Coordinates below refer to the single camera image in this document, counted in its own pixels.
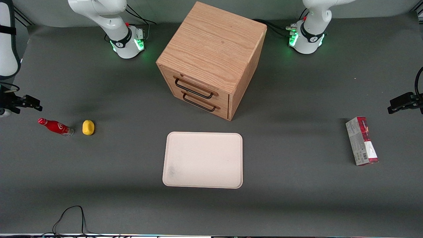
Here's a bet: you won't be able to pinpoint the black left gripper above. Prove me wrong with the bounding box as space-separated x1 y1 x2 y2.
387 92 423 115

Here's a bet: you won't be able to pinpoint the grey and red carton box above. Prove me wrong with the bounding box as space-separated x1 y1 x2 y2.
345 116 379 166

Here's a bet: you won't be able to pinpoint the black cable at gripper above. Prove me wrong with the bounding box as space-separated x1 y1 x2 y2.
414 67 423 100
0 82 20 94

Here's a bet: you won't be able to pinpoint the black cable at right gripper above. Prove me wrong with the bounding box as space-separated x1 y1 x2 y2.
0 82 20 94

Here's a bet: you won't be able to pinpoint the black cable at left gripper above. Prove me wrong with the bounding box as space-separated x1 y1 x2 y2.
414 67 423 100

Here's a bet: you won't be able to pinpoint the long black drawer handle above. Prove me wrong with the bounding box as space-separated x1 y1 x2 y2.
174 77 215 99

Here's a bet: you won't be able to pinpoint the red coke bottle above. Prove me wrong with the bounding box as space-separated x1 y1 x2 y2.
38 118 74 137

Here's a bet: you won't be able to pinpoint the black cables at right arm base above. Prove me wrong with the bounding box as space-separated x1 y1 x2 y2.
125 4 158 42

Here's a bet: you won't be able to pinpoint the white rectangular tray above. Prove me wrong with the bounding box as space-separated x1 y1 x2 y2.
162 132 243 189

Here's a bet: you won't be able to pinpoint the black cables at arm base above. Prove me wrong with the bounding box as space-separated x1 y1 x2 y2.
252 19 297 38
125 4 158 42

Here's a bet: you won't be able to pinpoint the wooden drawer cabinet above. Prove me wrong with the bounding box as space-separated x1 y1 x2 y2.
156 1 267 121

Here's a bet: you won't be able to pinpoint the thin black looped cable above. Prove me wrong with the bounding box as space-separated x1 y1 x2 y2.
52 205 99 237

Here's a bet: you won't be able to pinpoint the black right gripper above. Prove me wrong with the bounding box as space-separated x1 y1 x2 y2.
0 91 43 115

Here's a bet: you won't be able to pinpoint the black cables at left arm base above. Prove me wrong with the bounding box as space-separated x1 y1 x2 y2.
252 19 297 38

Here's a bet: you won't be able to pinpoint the short black drawer handle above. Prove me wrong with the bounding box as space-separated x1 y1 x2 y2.
182 92 217 112

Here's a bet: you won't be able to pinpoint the yellow toy lemon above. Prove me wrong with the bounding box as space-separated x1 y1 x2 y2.
82 120 95 136

